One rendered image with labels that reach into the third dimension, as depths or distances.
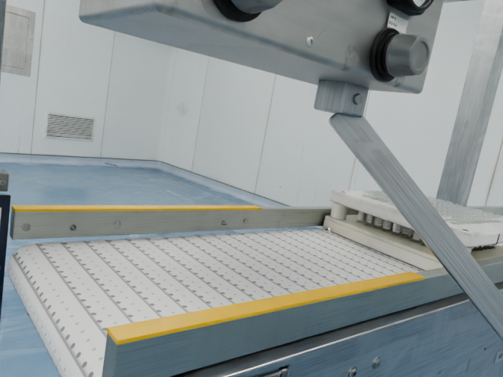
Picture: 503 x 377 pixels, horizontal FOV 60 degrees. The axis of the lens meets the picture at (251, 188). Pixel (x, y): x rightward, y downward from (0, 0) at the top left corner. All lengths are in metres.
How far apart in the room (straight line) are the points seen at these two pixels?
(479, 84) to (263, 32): 1.05
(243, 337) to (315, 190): 4.15
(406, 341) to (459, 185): 0.75
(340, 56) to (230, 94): 5.11
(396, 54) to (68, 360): 0.30
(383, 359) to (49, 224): 0.39
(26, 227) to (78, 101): 5.24
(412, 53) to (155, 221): 0.39
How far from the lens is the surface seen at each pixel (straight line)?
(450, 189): 1.24
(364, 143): 0.36
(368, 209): 0.72
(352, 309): 0.41
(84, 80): 5.75
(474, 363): 0.94
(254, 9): 0.21
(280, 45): 0.24
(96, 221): 0.54
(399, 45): 0.29
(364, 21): 0.29
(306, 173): 4.52
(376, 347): 0.48
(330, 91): 0.35
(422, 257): 0.67
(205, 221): 0.61
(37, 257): 0.49
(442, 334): 0.62
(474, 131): 1.23
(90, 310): 0.38
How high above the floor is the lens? 0.98
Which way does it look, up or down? 10 degrees down
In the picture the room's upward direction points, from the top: 10 degrees clockwise
